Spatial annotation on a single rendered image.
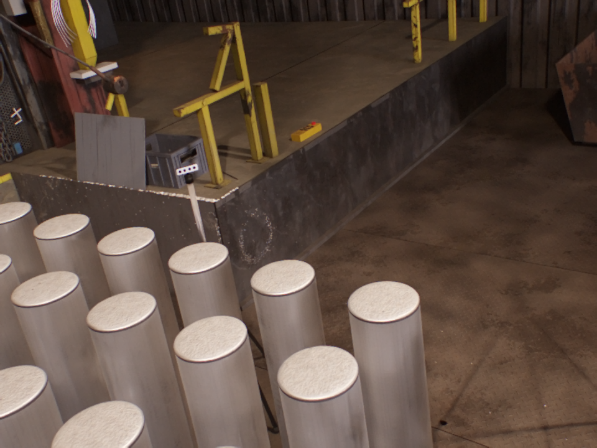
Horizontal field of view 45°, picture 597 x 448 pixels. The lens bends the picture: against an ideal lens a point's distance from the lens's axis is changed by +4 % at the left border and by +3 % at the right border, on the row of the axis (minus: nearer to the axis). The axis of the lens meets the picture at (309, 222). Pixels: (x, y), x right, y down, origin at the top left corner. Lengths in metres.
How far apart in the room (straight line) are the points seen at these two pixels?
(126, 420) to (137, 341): 0.36
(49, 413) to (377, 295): 0.75
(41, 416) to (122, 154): 2.90
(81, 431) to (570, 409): 2.40
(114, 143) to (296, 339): 2.84
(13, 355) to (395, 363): 1.18
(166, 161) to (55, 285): 2.26
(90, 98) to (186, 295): 3.45
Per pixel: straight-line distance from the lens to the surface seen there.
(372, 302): 1.61
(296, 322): 1.76
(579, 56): 6.06
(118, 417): 1.46
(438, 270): 4.36
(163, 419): 1.91
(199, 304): 1.94
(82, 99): 5.22
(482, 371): 3.57
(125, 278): 2.13
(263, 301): 1.74
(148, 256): 2.12
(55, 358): 2.04
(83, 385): 2.10
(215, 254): 1.93
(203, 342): 1.58
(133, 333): 1.75
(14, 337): 2.28
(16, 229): 2.56
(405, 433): 1.76
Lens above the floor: 2.23
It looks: 26 degrees down
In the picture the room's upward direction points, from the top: 9 degrees counter-clockwise
